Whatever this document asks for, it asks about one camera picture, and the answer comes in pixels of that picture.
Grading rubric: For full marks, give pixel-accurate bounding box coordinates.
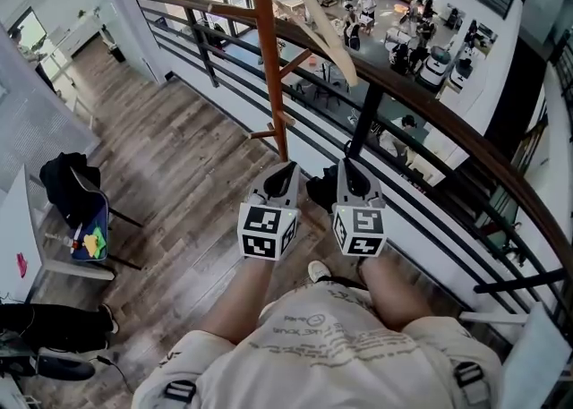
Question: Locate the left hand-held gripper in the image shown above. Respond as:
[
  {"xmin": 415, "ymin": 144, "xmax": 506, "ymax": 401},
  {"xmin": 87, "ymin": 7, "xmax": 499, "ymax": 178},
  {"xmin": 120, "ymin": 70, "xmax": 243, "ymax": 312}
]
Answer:
[{"xmin": 236, "ymin": 161, "xmax": 301, "ymax": 262}]

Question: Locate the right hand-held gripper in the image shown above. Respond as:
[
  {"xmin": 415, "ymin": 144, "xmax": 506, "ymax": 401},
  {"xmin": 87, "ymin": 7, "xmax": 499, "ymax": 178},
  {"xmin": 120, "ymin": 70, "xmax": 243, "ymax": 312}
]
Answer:
[{"xmin": 330, "ymin": 159, "xmax": 389, "ymax": 259}]

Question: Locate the brown wooden coat stand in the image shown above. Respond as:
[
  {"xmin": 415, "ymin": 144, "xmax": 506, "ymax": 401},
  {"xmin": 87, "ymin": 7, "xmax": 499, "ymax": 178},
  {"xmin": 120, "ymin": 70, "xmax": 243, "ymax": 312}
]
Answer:
[{"xmin": 204, "ymin": 0, "xmax": 313, "ymax": 163}]

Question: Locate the person's right forearm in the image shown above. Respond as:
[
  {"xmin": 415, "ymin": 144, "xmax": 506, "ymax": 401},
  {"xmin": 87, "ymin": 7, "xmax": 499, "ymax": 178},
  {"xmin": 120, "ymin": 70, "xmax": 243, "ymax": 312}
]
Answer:
[{"xmin": 357, "ymin": 256, "xmax": 433, "ymax": 335}]

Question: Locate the person's left forearm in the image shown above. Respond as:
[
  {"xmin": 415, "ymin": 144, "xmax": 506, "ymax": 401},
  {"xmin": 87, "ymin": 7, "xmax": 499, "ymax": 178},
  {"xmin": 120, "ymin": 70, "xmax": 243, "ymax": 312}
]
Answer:
[{"xmin": 194, "ymin": 258, "xmax": 279, "ymax": 348}]

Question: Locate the person's white shoe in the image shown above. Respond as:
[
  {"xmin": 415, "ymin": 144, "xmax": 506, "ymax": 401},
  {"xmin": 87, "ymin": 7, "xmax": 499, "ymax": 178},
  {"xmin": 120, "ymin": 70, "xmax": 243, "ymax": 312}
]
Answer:
[{"xmin": 307, "ymin": 260, "xmax": 333, "ymax": 284}]

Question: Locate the dark railing with wooden handrail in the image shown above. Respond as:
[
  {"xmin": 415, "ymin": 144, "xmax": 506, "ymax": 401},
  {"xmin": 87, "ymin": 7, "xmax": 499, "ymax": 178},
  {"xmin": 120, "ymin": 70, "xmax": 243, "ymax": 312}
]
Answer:
[{"xmin": 132, "ymin": 0, "xmax": 573, "ymax": 326}]

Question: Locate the white wheeled robot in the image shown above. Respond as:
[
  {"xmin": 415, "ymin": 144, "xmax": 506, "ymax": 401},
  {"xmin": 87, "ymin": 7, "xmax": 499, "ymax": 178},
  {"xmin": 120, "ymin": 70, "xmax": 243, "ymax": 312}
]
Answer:
[
  {"xmin": 415, "ymin": 47, "xmax": 451, "ymax": 87},
  {"xmin": 447, "ymin": 57, "xmax": 476, "ymax": 91}
]

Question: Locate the pale wooden clothes hanger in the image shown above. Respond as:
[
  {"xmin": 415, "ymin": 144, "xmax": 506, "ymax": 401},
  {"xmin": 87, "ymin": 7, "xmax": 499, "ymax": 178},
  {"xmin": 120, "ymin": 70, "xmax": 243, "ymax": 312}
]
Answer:
[{"xmin": 239, "ymin": 0, "xmax": 360, "ymax": 89}]

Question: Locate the crowd of people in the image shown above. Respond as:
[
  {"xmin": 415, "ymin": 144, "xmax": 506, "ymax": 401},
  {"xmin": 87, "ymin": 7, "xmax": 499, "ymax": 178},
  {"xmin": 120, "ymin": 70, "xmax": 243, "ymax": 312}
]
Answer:
[{"xmin": 339, "ymin": 0, "xmax": 493, "ymax": 81}]

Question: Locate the person's cream printed t-shirt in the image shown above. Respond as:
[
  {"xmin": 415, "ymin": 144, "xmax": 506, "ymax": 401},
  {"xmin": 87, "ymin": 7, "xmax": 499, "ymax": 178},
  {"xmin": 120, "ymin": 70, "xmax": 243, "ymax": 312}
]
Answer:
[{"xmin": 131, "ymin": 279, "xmax": 505, "ymax": 409}]

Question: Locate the grey chair with blue seat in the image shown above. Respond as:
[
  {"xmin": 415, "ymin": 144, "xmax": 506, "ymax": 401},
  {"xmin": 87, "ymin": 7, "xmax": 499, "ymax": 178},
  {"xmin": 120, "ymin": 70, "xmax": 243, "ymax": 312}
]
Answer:
[{"xmin": 66, "ymin": 165, "xmax": 145, "ymax": 272}]

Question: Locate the green and yellow toy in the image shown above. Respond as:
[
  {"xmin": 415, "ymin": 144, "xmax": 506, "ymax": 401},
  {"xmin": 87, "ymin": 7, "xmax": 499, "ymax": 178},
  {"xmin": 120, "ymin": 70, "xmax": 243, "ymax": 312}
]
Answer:
[{"xmin": 81, "ymin": 226, "xmax": 108, "ymax": 259}]

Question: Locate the black jacket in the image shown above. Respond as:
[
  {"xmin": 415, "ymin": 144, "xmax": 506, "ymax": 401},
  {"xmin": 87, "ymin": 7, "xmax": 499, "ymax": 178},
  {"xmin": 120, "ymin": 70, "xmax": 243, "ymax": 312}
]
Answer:
[{"xmin": 38, "ymin": 151, "xmax": 102, "ymax": 230}]

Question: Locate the black harness buckle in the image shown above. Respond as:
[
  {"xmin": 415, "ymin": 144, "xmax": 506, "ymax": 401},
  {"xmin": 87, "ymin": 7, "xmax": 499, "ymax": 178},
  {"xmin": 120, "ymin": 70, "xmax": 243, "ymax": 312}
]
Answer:
[
  {"xmin": 452, "ymin": 360, "xmax": 486, "ymax": 404},
  {"xmin": 163, "ymin": 379, "xmax": 197, "ymax": 405}
]

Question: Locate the white office counter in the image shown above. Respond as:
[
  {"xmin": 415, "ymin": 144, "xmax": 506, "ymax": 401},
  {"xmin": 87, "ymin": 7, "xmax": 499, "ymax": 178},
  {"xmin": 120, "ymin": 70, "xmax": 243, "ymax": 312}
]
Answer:
[{"xmin": 56, "ymin": 16, "xmax": 109, "ymax": 58}]

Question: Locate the frosted glass partition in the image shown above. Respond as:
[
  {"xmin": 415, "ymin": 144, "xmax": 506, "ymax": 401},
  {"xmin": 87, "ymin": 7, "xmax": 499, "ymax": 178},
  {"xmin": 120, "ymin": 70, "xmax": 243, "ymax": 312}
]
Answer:
[{"xmin": 0, "ymin": 29, "xmax": 102, "ymax": 193}]

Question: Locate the white desk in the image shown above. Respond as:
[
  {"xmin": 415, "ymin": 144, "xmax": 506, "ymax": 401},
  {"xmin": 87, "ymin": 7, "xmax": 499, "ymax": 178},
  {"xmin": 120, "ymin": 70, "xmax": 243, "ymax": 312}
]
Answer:
[{"xmin": 0, "ymin": 163, "xmax": 115, "ymax": 305}]

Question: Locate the black oval device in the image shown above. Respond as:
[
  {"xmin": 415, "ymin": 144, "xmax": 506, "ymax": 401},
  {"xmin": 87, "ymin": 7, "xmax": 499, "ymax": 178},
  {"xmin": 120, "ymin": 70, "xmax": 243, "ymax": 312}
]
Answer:
[{"xmin": 35, "ymin": 347, "xmax": 97, "ymax": 382}]

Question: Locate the black cable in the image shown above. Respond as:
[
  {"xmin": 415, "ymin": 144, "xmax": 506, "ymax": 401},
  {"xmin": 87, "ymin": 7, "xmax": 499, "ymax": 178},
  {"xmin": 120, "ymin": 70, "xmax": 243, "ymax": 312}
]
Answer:
[{"xmin": 95, "ymin": 354, "xmax": 136, "ymax": 396}]

